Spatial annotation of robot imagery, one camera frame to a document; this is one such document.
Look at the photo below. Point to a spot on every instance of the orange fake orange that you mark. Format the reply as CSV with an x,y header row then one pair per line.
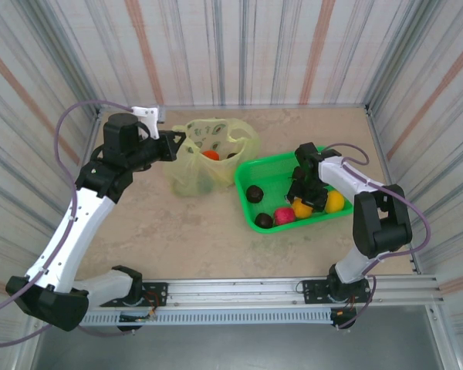
x,y
301,211

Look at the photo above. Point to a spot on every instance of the yellow avocado-print plastic bag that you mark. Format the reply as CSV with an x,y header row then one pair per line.
x,y
185,173

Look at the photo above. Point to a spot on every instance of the green plastic basket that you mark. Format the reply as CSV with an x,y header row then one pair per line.
x,y
278,169

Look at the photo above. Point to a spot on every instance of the red-orange fake persimmon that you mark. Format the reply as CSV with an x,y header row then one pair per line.
x,y
211,155

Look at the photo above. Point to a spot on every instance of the dark fake mangosteen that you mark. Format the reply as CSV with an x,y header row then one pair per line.
x,y
254,194
297,174
263,220
232,156

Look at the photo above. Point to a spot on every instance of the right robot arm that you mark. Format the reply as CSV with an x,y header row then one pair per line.
x,y
382,227

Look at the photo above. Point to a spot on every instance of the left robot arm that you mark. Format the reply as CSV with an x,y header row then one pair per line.
x,y
81,219

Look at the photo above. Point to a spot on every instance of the yellow fake lemon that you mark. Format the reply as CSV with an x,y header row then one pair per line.
x,y
335,202

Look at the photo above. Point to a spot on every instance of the pink-red fake apple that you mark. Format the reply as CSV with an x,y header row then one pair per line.
x,y
284,216

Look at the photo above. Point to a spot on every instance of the aluminium table edge profile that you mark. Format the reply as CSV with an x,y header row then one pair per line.
x,y
374,131
96,117

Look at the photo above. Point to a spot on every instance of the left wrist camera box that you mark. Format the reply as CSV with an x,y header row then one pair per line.
x,y
148,113

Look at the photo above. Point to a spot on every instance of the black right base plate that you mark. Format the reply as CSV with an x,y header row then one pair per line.
x,y
312,291

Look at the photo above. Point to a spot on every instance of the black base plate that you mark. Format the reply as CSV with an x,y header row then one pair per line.
x,y
156,293
312,291

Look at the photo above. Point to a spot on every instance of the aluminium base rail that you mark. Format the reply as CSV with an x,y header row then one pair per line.
x,y
235,289

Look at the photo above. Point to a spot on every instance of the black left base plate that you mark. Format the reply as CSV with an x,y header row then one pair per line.
x,y
156,293

